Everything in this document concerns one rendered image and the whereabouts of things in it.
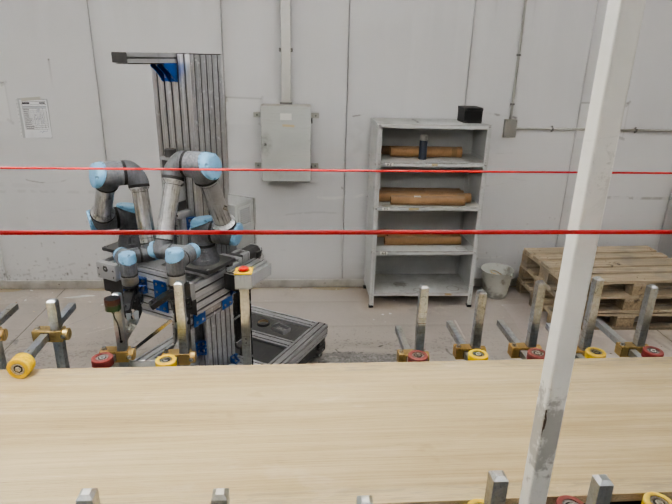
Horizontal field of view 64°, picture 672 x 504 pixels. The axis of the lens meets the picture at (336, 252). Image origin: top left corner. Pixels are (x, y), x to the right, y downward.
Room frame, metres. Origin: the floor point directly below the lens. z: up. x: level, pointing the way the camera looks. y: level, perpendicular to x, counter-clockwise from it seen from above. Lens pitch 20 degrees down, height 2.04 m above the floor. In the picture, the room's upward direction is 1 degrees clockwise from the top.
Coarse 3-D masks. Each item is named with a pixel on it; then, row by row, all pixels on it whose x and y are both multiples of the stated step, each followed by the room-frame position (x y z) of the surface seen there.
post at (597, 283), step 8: (592, 280) 2.14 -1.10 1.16; (600, 280) 2.11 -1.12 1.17; (592, 288) 2.13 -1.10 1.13; (600, 288) 2.11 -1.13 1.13; (592, 296) 2.12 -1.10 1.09; (600, 296) 2.11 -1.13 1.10; (592, 304) 2.11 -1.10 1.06; (592, 312) 2.11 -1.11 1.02; (584, 320) 2.14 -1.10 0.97; (592, 320) 2.11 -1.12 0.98; (584, 328) 2.13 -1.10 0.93; (592, 328) 2.11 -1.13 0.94; (584, 336) 2.11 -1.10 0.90; (592, 336) 2.11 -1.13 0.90; (584, 344) 2.11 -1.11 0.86
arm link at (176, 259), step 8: (168, 248) 2.10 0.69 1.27; (176, 248) 2.10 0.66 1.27; (168, 256) 2.06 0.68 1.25; (176, 256) 2.06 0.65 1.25; (184, 256) 2.11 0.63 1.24; (168, 264) 2.06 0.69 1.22; (176, 264) 2.06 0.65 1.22; (184, 264) 2.09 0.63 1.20; (168, 272) 2.06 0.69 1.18; (176, 272) 2.06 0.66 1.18; (184, 272) 2.09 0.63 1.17
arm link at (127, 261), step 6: (120, 252) 2.28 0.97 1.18; (126, 252) 2.28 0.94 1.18; (132, 252) 2.28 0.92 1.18; (120, 258) 2.25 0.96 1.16; (126, 258) 2.24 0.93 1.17; (132, 258) 2.26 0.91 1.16; (120, 264) 2.25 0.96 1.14; (126, 264) 2.24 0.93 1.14; (132, 264) 2.25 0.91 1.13; (120, 270) 2.25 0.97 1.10; (126, 270) 2.24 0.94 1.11; (132, 270) 2.25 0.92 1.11; (126, 276) 2.24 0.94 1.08; (132, 276) 2.25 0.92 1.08
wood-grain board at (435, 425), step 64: (0, 384) 1.65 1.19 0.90; (64, 384) 1.66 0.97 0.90; (128, 384) 1.67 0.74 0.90; (192, 384) 1.68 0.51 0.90; (256, 384) 1.69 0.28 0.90; (320, 384) 1.70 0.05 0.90; (384, 384) 1.71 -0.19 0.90; (448, 384) 1.72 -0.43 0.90; (512, 384) 1.73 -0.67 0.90; (576, 384) 1.74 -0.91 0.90; (640, 384) 1.75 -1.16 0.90; (0, 448) 1.32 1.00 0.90; (64, 448) 1.33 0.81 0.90; (128, 448) 1.33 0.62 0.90; (192, 448) 1.34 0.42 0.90; (256, 448) 1.35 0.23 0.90; (320, 448) 1.36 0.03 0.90; (384, 448) 1.36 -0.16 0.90; (448, 448) 1.37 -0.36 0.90; (512, 448) 1.38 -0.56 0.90; (576, 448) 1.38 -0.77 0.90; (640, 448) 1.39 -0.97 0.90
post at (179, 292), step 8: (176, 288) 1.97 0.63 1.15; (176, 296) 1.97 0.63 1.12; (184, 296) 1.99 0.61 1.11; (176, 304) 1.97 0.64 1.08; (184, 304) 1.98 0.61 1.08; (176, 312) 1.97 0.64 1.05; (184, 312) 1.97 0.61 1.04; (176, 320) 1.97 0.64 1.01; (184, 320) 1.97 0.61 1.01; (184, 328) 1.97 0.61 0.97; (184, 336) 1.97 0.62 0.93; (184, 344) 1.97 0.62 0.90; (184, 352) 1.97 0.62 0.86
